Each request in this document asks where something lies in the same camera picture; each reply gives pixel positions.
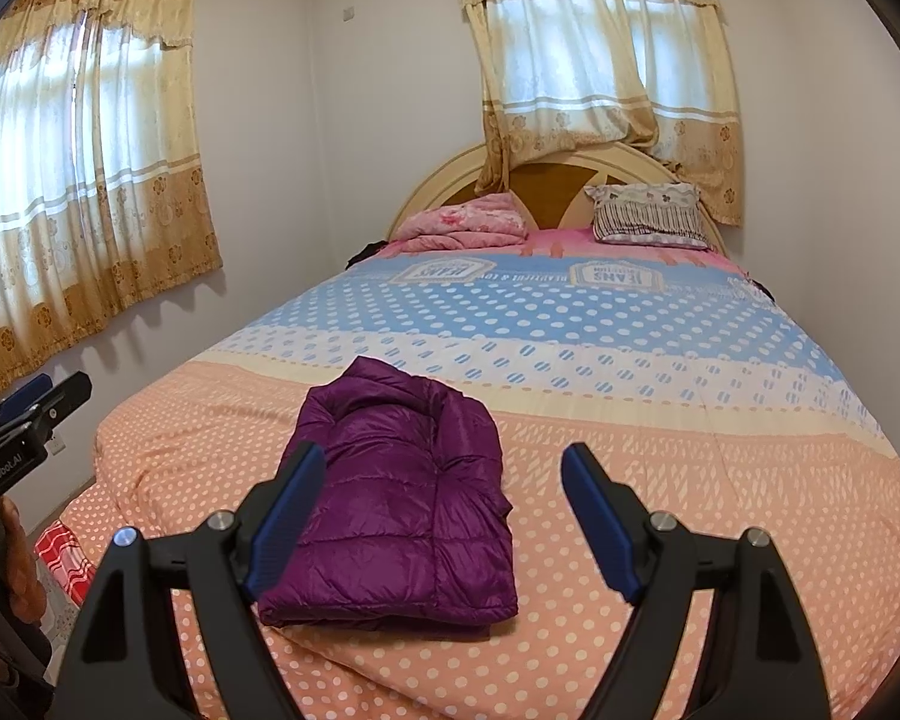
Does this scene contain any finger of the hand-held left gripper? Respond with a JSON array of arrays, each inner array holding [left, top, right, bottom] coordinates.
[[0, 373, 52, 421], [0, 371, 92, 442]]

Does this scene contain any polka-dot bedspread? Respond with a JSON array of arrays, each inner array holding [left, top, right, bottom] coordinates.
[[41, 229, 900, 720]]

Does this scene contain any cream wooden headboard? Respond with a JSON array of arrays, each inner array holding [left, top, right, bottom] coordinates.
[[386, 142, 728, 252]]

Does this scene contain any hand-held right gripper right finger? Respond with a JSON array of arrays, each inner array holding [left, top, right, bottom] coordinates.
[[561, 444, 833, 720]]

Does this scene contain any beige floral curtain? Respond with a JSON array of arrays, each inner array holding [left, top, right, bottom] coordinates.
[[0, 0, 222, 410], [448, 0, 743, 226]]

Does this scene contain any pink folded quilt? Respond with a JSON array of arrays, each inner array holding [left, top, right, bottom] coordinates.
[[394, 193, 530, 254]]

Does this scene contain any red plaid sheet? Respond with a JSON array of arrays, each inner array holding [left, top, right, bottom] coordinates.
[[36, 521, 98, 605]]

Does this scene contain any striped grey pillow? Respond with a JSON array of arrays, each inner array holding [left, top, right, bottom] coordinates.
[[585, 182, 713, 250]]

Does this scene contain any purple puffer jacket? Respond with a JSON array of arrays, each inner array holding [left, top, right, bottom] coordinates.
[[259, 356, 518, 631]]

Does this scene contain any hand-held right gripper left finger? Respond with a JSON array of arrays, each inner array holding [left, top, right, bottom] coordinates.
[[67, 441, 327, 720]]

